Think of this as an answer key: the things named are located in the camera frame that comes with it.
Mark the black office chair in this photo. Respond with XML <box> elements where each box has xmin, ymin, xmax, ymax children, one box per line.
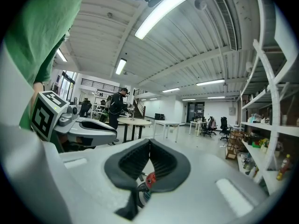
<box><xmin>219</xmin><ymin>116</ymin><xmax>232</xmax><ymax>142</ymax></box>
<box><xmin>200</xmin><ymin>116</ymin><xmax>217</xmax><ymax>138</ymax></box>

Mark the dark double door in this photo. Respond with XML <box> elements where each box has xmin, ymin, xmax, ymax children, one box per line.
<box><xmin>186</xmin><ymin>101</ymin><xmax>206</xmax><ymax>124</ymax></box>

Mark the white table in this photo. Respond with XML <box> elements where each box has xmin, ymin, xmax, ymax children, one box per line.
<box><xmin>189</xmin><ymin>120</ymin><xmax>208</xmax><ymax>137</ymax></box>
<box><xmin>152</xmin><ymin>120</ymin><xmax>181</xmax><ymax>143</ymax></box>

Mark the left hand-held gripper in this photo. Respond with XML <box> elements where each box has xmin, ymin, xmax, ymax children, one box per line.
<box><xmin>29</xmin><ymin>90</ymin><xmax>118</xmax><ymax>148</ymax></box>

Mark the staircase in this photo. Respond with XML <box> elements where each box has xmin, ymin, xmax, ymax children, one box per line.
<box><xmin>133</xmin><ymin>88</ymin><xmax>147</xmax><ymax>119</ymax></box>

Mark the green shirt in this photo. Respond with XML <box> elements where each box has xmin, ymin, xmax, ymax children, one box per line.
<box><xmin>4</xmin><ymin>0</ymin><xmax>91</xmax><ymax>131</ymax></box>

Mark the white metal shelf rack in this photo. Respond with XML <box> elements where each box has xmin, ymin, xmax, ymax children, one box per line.
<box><xmin>237</xmin><ymin>0</ymin><xmax>299</xmax><ymax>196</ymax></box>

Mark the ceiling air vent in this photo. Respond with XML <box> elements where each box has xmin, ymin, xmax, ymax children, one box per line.
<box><xmin>213</xmin><ymin>0</ymin><xmax>238</xmax><ymax>52</ymax></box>

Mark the person's left forearm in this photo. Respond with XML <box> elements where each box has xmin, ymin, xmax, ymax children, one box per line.
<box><xmin>29</xmin><ymin>81</ymin><xmax>45</xmax><ymax>119</ymax></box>

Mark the round wooden table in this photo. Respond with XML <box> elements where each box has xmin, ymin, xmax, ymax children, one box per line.
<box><xmin>116</xmin><ymin>117</ymin><xmax>153</xmax><ymax>143</ymax></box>

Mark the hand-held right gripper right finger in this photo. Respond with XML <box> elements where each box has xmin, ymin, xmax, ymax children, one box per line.
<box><xmin>137</xmin><ymin>138</ymin><xmax>267</xmax><ymax>224</ymax></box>

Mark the wooden rack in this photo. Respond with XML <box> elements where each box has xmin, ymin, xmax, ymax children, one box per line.
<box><xmin>225</xmin><ymin>130</ymin><xmax>245</xmax><ymax>161</ymax></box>

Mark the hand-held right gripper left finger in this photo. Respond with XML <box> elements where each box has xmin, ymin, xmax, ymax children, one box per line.
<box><xmin>58</xmin><ymin>138</ymin><xmax>150</xmax><ymax>224</ymax></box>

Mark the black railing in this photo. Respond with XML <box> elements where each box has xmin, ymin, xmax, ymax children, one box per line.
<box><xmin>81</xmin><ymin>78</ymin><xmax>122</xmax><ymax>93</ymax></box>

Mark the red vacuum cleaner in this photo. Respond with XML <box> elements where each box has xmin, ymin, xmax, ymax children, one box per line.
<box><xmin>136</xmin><ymin>171</ymin><xmax>157</xmax><ymax>209</ymax></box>

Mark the white shelving with equipment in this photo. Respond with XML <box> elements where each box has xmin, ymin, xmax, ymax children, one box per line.
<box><xmin>92</xmin><ymin>90</ymin><xmax>111</xmax><ymax>120</ymax></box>

